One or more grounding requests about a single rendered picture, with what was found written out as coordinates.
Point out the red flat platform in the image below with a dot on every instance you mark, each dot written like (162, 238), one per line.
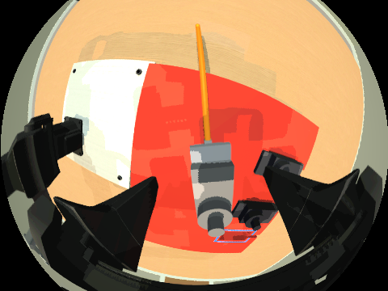
(262, 131)

